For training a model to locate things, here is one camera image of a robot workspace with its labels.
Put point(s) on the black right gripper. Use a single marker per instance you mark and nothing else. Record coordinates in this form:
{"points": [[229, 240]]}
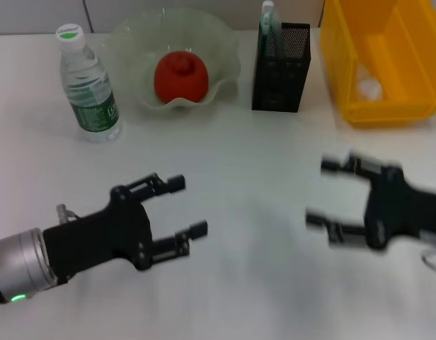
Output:
{"points": [[391, 209]]}

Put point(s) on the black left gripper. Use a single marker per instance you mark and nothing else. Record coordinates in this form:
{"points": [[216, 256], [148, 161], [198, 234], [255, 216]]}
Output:
{"points": [[97, 237]]}

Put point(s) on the white paper ball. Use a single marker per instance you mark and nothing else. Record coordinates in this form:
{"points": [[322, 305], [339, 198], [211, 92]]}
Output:
{"points": [[370, 88]]}

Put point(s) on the clear green-label water bottle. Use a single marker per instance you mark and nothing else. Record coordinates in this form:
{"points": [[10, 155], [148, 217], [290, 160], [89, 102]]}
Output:
{"points": [[92, 106]]}

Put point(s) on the mint green utility knife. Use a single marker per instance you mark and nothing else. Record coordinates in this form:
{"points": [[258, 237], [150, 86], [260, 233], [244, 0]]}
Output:
{"points": [[267, 25]]}

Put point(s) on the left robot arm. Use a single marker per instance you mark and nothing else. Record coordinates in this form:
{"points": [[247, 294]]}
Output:
{"points": [[16, 262]]}

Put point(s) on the black mesh pen holder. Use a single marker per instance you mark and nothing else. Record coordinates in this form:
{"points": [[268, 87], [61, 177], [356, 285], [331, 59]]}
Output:
{"points": [[280, 85]]}

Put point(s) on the pale green wavy glass bowl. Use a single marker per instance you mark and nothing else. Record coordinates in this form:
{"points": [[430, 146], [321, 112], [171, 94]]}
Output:
{"points": [[133, 71]]}

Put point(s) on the yellow plastic bin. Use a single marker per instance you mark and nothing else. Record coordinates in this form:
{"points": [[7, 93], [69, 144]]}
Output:
{"points": [[409, 53]]}

